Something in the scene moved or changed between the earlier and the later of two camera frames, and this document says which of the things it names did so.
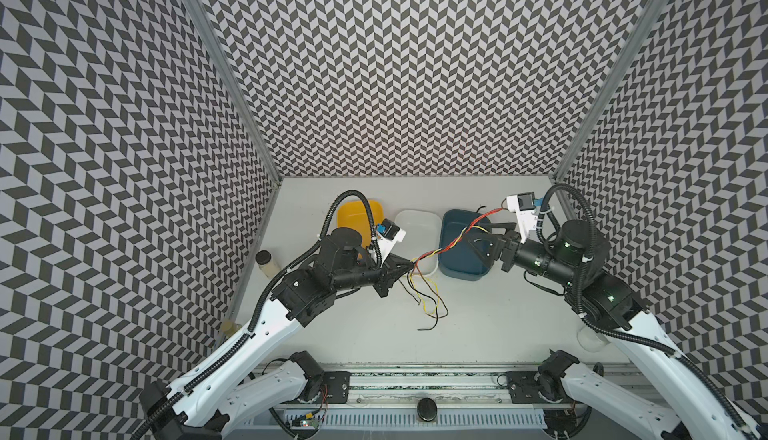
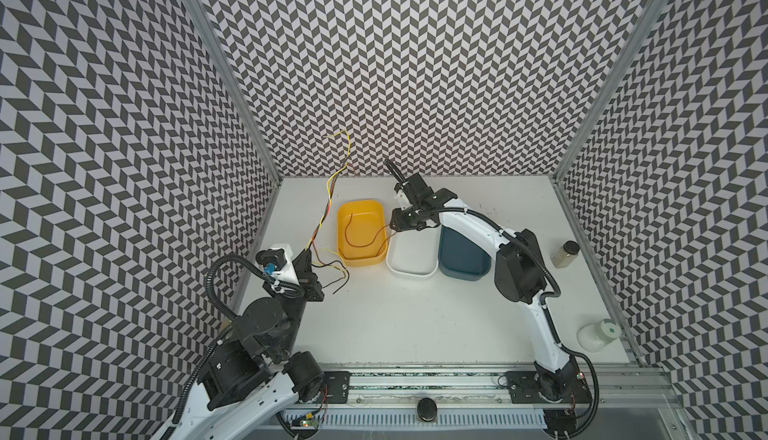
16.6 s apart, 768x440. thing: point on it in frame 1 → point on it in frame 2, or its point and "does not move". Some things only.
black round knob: [427, 409] does not move
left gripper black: [392, 267] → [307, 278]
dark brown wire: [433, 295] → [327, 207]
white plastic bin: [423, 236] does not move
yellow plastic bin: [354, 214] does not move
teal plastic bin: [460, 262] does not move
